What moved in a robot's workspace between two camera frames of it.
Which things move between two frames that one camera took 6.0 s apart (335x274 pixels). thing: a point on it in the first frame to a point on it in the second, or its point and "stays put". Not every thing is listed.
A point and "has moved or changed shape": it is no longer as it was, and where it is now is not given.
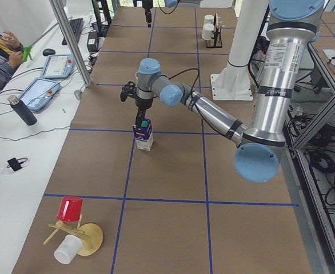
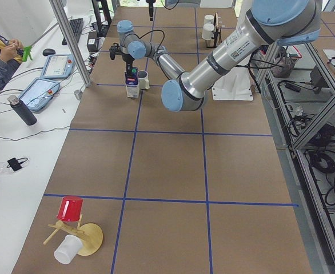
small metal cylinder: (78, 93) stays put
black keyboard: (76, 25) stays put
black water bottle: (23, 110) stays put
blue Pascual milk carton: (143, 135) has moved or changed shape
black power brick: (92, 43) stays put
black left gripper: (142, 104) to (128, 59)
